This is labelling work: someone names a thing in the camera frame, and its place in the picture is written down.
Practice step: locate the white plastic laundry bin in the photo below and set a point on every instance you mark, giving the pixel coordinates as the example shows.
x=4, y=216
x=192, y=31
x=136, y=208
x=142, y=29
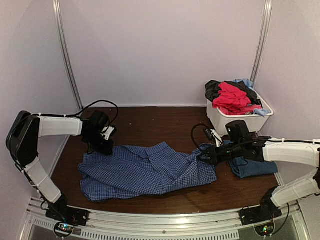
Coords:
x=219, y=120

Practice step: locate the left aluminium corner post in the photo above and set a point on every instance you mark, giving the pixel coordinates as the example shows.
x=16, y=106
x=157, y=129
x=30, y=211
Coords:
x=65, y=53

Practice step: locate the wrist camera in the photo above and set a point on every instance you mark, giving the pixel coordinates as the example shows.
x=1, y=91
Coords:
x=108, y=132
x=212, y=135

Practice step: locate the front aluminium rail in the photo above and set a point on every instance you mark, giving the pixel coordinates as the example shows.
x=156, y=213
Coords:
x=217, y=225

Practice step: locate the aluminium corner post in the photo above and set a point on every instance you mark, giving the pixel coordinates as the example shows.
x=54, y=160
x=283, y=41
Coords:
x=264, y=31
x=65, y=53

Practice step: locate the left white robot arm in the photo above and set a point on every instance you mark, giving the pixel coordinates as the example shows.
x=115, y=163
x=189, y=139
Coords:
x=29, y=129

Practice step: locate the blue checkered shirt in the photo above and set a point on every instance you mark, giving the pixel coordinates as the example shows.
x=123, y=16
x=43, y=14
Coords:
x=133, y=171

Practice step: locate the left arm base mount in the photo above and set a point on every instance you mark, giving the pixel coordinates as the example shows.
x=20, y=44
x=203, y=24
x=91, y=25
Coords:
x=60, y=211

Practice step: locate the right aluminium corner post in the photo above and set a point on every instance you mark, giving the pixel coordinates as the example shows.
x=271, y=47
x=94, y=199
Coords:
x=264, y=31

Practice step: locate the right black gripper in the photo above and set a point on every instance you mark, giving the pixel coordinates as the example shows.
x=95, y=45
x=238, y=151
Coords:
x=214, y=157

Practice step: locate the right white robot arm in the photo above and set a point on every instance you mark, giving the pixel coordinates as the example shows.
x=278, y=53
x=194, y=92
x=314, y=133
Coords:
x=267, y=149

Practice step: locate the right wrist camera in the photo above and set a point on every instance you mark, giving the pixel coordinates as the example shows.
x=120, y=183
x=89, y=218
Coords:
x=212, y=135

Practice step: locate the red garment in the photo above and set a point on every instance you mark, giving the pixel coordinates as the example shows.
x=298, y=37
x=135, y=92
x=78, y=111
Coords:
x=232, y=101

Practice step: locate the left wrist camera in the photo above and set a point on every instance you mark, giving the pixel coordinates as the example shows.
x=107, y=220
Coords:
x=108, y=132

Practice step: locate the light blue garment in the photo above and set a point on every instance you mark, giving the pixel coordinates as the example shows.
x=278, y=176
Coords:
x=248, y=83

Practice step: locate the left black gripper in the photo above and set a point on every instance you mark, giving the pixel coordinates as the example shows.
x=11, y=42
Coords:
x=106, y=150

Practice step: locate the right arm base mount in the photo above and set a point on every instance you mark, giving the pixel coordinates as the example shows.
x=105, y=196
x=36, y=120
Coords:
x=266, y=211

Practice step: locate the black garment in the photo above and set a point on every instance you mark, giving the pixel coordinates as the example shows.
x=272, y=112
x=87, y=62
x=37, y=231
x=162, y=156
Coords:
x=212, y=91

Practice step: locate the blue polo shirt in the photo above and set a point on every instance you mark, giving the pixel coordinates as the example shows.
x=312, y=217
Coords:
x=244, y=168

